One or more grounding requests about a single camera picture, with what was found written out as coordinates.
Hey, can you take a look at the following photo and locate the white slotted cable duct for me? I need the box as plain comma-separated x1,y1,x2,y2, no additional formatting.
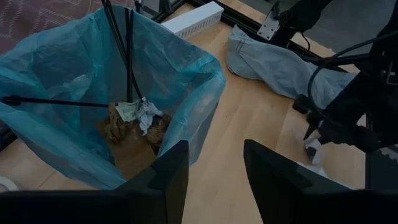
160,1,225,40

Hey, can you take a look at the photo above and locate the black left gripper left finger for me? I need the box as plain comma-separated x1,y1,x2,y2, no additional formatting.
0,140,190,224

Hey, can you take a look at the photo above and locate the white tape roll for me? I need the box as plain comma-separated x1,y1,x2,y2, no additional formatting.
0,175,20,193

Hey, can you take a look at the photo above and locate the white tissue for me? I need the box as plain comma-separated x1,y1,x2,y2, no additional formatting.
135,96,165,137

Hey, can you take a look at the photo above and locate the large brown paper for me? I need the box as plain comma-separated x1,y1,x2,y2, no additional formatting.
104,102,172,154

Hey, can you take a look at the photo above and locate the grey plastic trash bag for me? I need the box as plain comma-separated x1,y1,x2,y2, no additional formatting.
225,24,358,110

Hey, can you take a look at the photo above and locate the pink chevron cloth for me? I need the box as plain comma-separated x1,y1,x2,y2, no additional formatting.
0,0,136,56

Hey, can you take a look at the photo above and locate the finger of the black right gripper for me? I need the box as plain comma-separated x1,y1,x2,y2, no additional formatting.
303,123,321,140

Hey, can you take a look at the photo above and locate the white printed wrapper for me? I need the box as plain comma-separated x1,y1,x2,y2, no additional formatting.
303,138,325,166

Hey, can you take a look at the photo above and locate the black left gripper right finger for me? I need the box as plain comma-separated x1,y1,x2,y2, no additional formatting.
243,139,398,224

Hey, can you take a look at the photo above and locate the metal mounting bracket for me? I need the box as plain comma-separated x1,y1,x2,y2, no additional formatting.
256,11,283,41

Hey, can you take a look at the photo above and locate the pale green paper scrap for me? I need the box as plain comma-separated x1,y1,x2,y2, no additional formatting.
114,99,143,123

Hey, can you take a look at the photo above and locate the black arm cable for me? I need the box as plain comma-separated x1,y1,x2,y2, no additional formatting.
306,30,398,127

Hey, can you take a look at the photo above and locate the blue plastic trash bag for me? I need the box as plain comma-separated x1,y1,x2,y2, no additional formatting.
0,4,227,191

